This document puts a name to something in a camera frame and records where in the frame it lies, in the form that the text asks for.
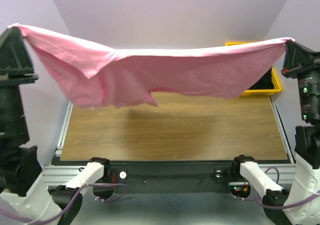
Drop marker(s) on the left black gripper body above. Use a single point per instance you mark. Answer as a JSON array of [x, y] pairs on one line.
[[12, 109]]

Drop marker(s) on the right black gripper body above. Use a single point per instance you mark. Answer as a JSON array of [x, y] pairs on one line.
[[310, 91]]

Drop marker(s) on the pink t shirt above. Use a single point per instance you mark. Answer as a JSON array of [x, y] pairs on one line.
[[94, 75]]

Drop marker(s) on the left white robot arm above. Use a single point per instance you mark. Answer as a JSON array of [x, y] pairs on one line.
[[21, 176]]

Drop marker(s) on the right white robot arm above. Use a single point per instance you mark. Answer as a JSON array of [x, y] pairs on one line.
[[301, 204]]

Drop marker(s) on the black t shirts pile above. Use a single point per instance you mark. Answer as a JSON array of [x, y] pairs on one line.
[[264, 83]]

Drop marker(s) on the yellow plastic bin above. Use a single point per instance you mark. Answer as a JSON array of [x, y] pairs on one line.
[[249, 70]]

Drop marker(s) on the aluminium frame rail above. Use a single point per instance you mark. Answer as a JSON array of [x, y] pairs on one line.
[[59, 174]]

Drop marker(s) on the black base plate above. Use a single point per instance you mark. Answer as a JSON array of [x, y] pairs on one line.
[[174, 177]]

